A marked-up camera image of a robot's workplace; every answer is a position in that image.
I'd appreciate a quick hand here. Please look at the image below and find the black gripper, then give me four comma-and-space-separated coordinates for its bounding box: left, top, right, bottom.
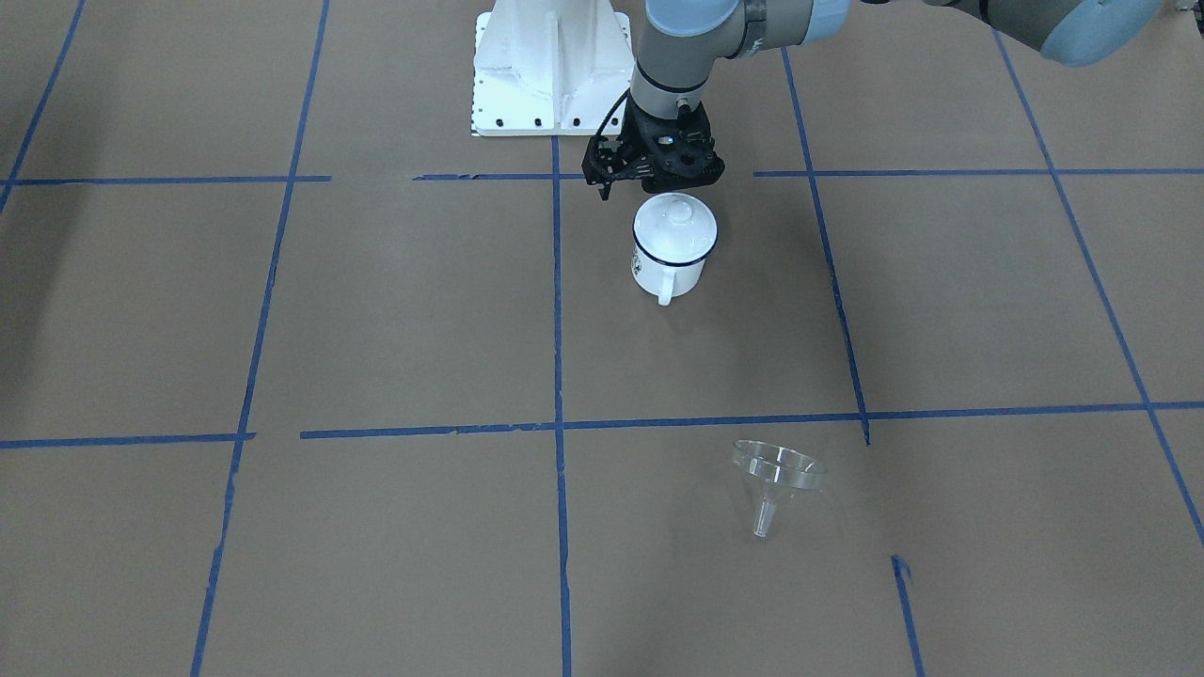
582, 100, 725, 201

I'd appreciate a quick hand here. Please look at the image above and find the clear plastic funnel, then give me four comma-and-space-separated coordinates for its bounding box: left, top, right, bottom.
731, 440, 830, 540

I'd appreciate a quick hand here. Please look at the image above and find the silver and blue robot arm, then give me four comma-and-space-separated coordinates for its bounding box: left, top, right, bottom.
580, 1, 1161, 198

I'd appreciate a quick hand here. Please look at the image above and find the white enamel mug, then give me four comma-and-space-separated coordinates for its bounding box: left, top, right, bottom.
628, 237, 718, 306

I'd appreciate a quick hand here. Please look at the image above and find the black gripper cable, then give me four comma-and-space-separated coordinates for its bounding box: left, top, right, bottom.
594, 90, 633, 145

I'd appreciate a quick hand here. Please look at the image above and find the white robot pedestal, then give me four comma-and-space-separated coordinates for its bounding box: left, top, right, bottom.
470, 1, 635, 137

